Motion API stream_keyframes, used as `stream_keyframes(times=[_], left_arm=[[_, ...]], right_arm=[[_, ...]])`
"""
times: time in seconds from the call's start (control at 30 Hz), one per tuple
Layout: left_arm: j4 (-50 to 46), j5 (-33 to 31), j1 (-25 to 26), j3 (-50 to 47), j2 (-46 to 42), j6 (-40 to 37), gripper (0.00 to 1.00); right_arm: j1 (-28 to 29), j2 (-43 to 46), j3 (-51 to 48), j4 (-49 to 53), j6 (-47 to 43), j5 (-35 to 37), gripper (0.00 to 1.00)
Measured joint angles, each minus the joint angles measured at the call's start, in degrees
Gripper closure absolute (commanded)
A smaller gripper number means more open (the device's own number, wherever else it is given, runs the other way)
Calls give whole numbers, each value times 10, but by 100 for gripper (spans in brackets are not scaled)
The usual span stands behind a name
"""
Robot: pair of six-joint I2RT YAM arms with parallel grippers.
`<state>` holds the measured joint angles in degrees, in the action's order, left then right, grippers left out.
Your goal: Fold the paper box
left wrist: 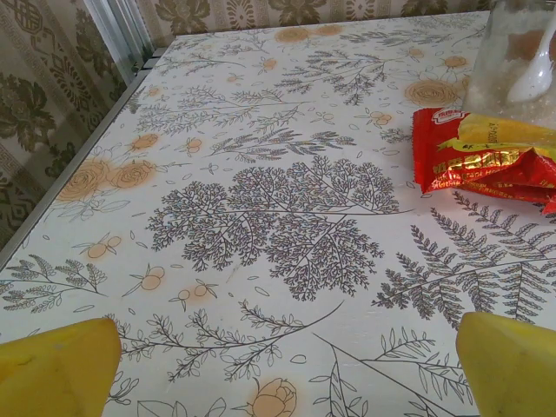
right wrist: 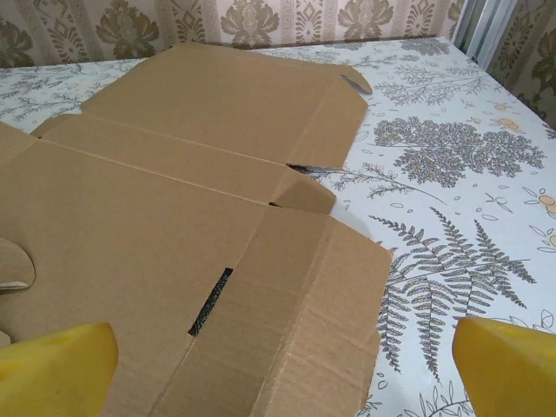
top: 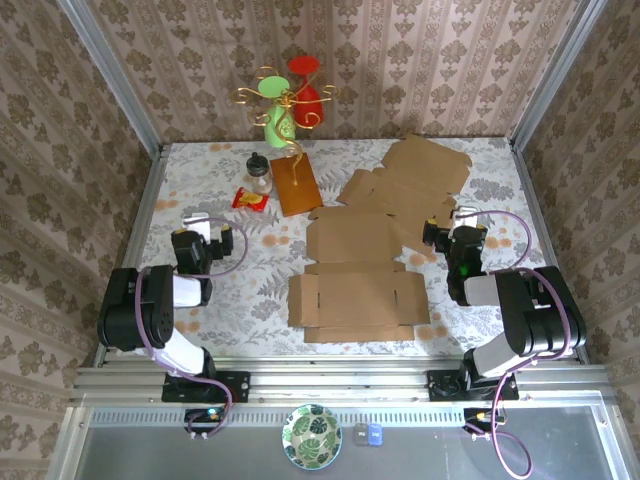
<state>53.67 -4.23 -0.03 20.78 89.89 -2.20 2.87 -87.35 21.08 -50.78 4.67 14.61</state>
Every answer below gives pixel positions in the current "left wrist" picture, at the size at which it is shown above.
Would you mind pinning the glass jar with black lid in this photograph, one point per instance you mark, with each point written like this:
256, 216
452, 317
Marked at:
491, 65

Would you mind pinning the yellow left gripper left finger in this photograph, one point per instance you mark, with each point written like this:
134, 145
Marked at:
56, 373

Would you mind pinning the aluminium frame post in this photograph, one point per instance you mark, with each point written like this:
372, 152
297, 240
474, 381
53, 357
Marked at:
117, 35

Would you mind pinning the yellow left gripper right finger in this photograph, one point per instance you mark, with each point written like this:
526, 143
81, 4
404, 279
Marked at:
512, 373

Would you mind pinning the floral printed table cover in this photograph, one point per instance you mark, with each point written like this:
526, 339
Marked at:
260, 130

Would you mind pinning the aluminium table side rail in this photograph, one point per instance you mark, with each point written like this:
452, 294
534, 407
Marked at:
65, 171

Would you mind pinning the red yellow snack packet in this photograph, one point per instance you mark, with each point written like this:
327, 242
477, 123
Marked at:
456, 174

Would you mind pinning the white plastic spoon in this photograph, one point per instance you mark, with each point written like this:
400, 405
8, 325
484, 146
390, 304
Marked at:
527, 78

